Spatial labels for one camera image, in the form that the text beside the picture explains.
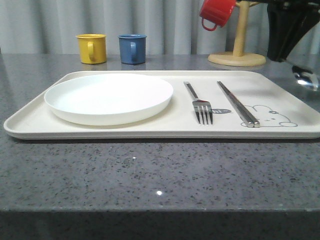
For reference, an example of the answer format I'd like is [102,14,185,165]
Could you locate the white round plate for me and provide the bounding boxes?
[44,73,174,126]

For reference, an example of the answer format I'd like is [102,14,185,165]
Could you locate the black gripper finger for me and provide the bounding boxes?
[267,0,300,62]
[281,0,320,61]

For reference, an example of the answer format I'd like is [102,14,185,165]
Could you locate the blue enamel mug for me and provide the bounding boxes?
[118,34,147,65]

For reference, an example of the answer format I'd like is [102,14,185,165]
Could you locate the steel fork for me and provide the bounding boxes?
[183,81,213,126]

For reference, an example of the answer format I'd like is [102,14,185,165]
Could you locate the grey curtain backdrop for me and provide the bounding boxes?
[0,0,320,55]

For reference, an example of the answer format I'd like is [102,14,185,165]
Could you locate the yellow enamel mug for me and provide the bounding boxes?
[76,33,107,65]

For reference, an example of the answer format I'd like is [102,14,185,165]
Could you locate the cream rabbit serving tray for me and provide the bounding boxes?
[3,70,320,140]

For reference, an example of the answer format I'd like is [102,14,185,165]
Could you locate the steel spoon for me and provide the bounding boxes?
[291,65,320,91]

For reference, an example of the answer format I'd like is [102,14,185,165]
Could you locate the wooden mug tree stand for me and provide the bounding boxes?
[207,0,266,67]

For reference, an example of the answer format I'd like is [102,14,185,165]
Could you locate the red enamel mug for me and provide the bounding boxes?
[199,0,236,32]

